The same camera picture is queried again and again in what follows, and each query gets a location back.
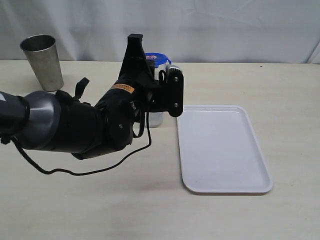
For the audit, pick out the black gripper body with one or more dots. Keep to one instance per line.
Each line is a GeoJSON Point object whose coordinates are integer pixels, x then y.
{"type": "Point", "coordinates": [136, 81]}

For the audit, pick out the clear plastic tall container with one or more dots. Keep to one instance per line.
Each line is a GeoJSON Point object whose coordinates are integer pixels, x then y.
{"type": "Point", "coordinates": [156, 118]}

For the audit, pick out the blue plastic lid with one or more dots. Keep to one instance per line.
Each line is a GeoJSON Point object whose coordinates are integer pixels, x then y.
{"type": "Point", "coordinates": [160, 59]}

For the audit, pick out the stainless steel cup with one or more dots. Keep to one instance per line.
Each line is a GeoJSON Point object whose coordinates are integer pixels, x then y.
{"type": "Point", "coordinates": [42, 55]}

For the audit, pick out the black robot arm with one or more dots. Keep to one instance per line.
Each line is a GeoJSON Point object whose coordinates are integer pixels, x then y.
{"type": "Point", "coordinates": [60, 122]}

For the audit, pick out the white curtain backdrop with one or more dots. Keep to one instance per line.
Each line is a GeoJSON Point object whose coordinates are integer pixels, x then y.
{"type": "Point", "coordinates": [247, 31]}

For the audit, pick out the white rectangular tray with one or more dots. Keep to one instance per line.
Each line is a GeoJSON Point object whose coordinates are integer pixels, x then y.
{"type": "Point", "coordinates": [220, 153]}

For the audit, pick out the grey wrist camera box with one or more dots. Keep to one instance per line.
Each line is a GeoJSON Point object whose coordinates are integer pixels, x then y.
{"type": "Point", "coordinates": [171, 69]}

